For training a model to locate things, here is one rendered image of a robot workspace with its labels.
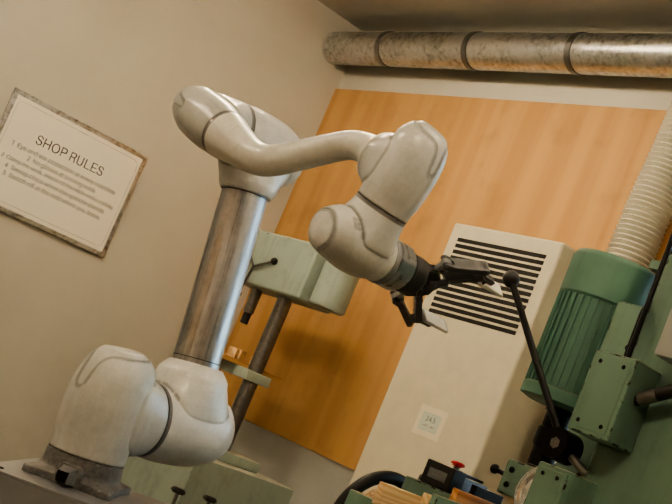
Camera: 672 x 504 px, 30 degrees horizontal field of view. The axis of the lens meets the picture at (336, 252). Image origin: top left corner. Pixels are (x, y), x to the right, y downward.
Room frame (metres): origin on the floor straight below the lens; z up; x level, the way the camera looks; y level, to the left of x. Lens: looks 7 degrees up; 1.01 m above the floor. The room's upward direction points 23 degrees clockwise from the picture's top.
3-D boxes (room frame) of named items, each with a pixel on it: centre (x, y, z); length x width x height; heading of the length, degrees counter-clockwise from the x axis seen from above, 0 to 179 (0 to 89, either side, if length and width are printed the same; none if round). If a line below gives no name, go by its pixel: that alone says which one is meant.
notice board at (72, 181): (4.99, 1.13, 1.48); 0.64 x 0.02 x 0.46; 127
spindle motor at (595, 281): (2.45, -0.53, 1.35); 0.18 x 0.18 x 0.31
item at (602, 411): (2.19, -0.55, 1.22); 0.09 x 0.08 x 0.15; 40
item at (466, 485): (2.60, -0.40, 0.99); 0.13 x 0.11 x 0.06; 130
